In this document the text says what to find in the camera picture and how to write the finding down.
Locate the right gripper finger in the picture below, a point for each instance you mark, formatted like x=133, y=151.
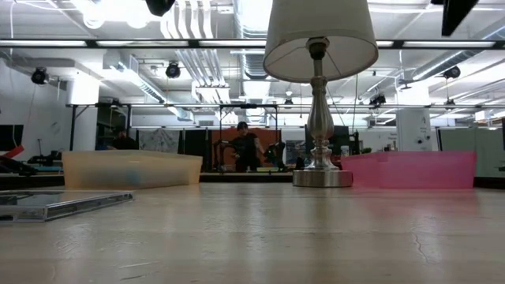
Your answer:
x=455, y=13

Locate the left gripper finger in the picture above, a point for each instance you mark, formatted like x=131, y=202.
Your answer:
x=159, y=7

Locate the orange translucent plastic bin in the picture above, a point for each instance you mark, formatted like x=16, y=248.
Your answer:
x=130, y=169

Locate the clear jewel case black tray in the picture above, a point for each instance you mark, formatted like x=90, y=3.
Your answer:
x=59, y=205

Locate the background black robot arm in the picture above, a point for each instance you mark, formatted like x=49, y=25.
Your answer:
x=276, y=155

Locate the black ceiling spotlight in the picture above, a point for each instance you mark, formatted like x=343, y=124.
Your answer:
x=451, y=72
x=39, y=75
x=377, y=99
x=173, y=70

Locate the white pillar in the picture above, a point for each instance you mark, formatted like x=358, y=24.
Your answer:
x=414, y=130

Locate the grey backdrop cloth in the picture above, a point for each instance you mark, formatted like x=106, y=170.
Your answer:
x=158, y=142

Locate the white shade silver table lamp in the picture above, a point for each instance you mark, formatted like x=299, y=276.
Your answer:
x=319, y=39

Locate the pale green partition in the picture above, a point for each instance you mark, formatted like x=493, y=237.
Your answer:
x=489, y=150

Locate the person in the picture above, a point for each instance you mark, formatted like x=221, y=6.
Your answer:
x=122, y=143
x=246, y=152

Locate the black backdrop cloth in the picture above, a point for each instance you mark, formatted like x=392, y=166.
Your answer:
x=195, y=150

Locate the pink translucent plastic bin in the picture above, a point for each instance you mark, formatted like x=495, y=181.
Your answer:
x=410, y=169

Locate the black background screen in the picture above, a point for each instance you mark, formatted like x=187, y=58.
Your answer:
x=342, y=140

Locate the orange backdrop cloth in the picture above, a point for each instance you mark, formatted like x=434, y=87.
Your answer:
x=272, y=136

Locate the black monitor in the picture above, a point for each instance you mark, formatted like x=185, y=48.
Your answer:
x=11, y=138

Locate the red bar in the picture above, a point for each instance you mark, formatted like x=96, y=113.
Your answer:
x=16, y=152

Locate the black ceiling light rail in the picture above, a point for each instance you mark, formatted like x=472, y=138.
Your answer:
x=47, y=43

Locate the black metal frame rig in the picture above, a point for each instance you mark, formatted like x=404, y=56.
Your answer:
x=73, y=126
x=248, y=105

